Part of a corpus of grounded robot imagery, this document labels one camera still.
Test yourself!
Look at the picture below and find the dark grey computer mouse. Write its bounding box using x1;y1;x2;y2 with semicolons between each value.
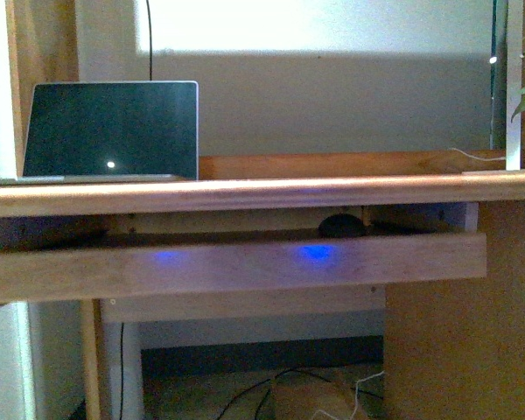
318;213;366;238

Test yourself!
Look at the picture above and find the wooden desk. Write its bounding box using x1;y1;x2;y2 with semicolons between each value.
0;0;525;420

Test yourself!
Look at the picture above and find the white desk lamp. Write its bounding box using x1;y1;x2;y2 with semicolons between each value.
461;0;525;177

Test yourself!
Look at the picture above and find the black cable on floor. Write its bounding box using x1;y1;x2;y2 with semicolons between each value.
209;367;333;420

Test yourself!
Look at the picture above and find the white cable on floor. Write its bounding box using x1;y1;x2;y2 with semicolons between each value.
310;370;386;420

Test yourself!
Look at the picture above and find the black cable on wall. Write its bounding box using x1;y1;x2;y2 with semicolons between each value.
144;0;154;82

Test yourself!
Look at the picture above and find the silver laptop with dark screen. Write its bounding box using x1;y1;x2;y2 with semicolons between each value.
23;80;199;180

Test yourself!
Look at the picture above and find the white cable on desk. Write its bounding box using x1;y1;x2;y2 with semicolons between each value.
447;147;507;162

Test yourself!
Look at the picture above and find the wooden pull-out keyboard tray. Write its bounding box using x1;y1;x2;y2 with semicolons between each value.
0;233;487;304

